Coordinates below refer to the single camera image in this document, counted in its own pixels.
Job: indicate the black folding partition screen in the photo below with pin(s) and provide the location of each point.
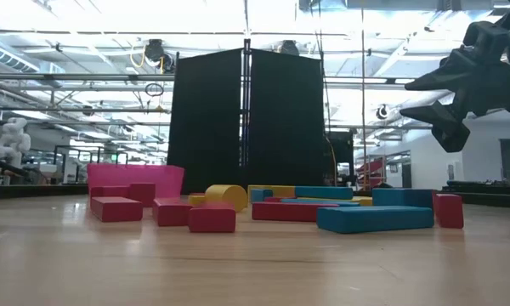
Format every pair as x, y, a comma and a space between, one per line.
208, 127

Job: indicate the red cart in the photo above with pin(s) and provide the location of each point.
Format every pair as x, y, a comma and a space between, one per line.
374, 168

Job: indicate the red arch wooden block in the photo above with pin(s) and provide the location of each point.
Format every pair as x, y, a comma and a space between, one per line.
142, 193

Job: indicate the white robot figure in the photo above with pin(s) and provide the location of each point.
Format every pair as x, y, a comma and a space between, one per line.
13, 142

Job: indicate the black cabinet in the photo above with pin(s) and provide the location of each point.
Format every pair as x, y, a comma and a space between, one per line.
342, 149

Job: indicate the yellow rounded wooden block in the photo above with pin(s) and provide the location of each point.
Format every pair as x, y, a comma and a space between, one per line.
227, 196

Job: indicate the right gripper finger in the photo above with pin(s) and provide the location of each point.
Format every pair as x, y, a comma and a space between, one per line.
446, 123
446, 78

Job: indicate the red plastic bin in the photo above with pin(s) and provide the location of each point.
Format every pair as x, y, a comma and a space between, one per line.
153, 174

